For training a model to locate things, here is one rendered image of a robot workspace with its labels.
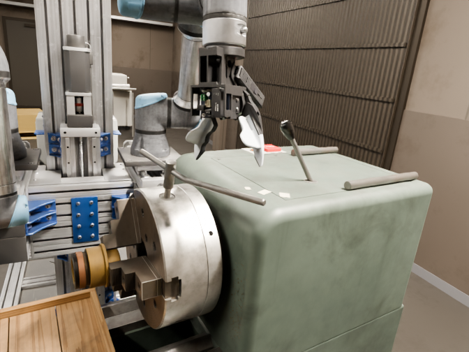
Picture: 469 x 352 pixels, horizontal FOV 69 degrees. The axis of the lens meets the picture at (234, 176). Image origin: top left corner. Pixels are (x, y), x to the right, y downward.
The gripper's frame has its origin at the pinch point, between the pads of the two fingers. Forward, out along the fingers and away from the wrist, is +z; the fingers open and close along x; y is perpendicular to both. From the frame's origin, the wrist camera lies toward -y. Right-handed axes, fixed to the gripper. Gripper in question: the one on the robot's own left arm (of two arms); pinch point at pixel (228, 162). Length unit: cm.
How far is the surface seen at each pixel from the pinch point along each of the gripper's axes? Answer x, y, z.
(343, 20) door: -64, -316, -102
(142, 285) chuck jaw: -11.4, 12.0, 23.1
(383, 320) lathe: 25, -47, 50
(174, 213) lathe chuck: -11.1, 3.0, 11.2
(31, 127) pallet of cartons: -592, -288, 25
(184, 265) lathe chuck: -6.2, 5.8, 20.1
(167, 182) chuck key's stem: -13.4, 2.2, 5.2
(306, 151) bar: -4, -54, 3
